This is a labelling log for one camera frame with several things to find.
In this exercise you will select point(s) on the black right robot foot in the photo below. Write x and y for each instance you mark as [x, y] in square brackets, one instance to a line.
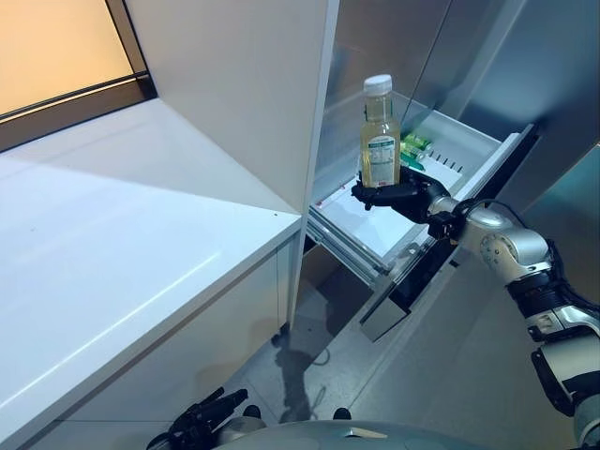
[342, 414]

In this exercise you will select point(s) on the grey robot torso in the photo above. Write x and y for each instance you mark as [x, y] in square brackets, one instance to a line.
[375, 436]

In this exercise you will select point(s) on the white fridge drawer dark front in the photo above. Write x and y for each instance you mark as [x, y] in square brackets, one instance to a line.
[365, 225]

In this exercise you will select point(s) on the yellow drink bottle white cap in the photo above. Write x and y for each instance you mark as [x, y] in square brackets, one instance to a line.
[379, 140]

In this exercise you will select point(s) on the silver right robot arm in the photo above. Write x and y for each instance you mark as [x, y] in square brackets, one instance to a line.
[515, 248]

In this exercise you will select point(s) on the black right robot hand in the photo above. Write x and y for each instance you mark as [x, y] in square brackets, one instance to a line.
[408, 197]

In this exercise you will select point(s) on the white counter cabinet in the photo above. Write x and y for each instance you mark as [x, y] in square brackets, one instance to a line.
[117, 234]

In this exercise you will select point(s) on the black framed amber window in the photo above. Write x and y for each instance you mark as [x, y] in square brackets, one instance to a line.
[56, 56]

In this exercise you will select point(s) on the stainless steel fridge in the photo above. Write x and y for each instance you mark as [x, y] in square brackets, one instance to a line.
[375, 37]

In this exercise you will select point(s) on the white tall cabinet panel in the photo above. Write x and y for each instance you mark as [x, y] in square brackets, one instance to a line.
[234, 94]

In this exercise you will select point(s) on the black robot foot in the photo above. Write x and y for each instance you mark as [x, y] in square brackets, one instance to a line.
[342, 414]
[252, 412]

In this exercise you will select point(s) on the black left robot foot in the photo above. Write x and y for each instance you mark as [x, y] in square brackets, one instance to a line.
[252, 412]

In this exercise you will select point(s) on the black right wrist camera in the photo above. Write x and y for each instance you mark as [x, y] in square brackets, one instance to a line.
[440, 225]

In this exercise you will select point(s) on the dark green drink can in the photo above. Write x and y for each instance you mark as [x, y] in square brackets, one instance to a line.
[412, 157]

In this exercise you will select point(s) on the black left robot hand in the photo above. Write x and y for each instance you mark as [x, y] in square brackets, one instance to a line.
[206, 417]

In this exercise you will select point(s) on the light green drink can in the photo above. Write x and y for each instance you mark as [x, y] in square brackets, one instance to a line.
[419, 140]

